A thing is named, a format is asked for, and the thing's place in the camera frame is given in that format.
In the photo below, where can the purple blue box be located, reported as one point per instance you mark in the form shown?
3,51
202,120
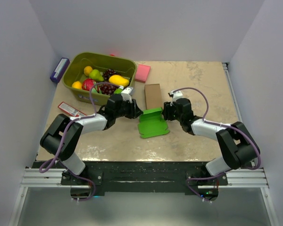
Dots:
59,71

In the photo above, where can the red rectangular box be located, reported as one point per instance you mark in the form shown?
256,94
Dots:
66,108

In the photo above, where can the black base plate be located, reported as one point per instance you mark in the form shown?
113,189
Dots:
145,177

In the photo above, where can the small orange fruit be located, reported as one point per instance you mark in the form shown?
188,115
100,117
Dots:
87,70

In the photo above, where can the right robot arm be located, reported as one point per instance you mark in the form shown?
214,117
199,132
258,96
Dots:
235,142

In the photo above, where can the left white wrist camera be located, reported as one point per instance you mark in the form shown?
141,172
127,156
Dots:
127,94

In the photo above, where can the pink box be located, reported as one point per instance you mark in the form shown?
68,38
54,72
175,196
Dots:
142,73

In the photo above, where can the yellow mango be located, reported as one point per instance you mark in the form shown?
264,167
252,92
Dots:
119,80

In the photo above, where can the brown cardboard box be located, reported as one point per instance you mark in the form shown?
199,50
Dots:
153,97

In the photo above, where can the dark purple grapes back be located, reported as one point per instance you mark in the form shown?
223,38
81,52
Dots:
108,73

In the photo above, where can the green pear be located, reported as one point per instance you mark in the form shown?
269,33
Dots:
96,75

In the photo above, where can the olive green plastic bin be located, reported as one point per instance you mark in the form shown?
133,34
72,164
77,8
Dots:
127,69

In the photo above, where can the green round fruit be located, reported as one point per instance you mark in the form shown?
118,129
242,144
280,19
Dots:
118,90

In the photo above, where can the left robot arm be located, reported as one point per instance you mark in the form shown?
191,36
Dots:
61,137

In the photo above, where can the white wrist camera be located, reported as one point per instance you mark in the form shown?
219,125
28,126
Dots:
127,94
175,95

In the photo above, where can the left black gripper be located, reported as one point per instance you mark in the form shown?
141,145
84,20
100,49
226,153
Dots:
135,111

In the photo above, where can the aluminium frame rail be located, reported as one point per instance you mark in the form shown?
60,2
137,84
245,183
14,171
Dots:
51,178

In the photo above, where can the green paper box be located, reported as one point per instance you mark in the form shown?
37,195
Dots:
152,123

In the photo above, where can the yellow lemon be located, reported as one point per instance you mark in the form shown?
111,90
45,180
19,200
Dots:
77,85

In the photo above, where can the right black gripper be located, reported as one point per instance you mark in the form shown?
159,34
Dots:
167,108

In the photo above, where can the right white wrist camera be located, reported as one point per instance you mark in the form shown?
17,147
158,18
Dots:
175,95

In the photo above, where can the dark red grapes front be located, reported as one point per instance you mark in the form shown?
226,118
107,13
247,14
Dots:
107,89

